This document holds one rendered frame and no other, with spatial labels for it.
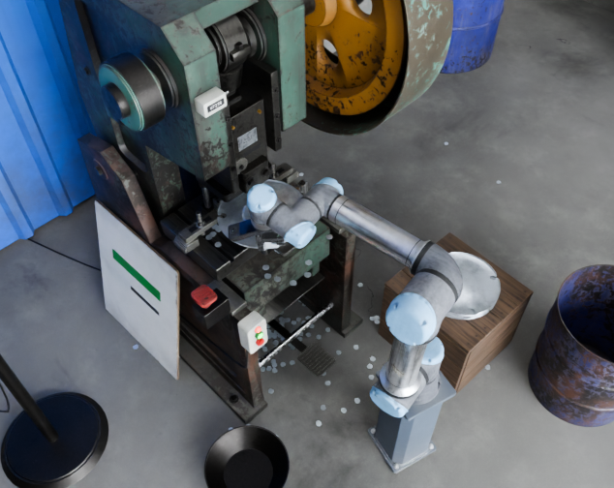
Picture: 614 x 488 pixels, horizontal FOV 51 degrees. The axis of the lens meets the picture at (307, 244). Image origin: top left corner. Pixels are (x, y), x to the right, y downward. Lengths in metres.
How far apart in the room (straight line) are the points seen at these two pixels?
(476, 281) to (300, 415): 0.84
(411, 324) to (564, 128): 2.49
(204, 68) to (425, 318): 0.78
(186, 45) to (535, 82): 2.85
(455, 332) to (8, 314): 1.88
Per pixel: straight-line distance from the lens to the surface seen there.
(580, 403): 2.56
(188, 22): 1.62
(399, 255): 1.63
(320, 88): 2.13
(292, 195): 2.12
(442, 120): 3.72
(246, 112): 1.86
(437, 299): 1.52
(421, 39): 1.74
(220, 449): 2.47
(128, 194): 2.21
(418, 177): 3.36
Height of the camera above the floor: 2.30
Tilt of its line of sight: 50 degrees down
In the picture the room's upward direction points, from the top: 1 degrees counter-clockwise
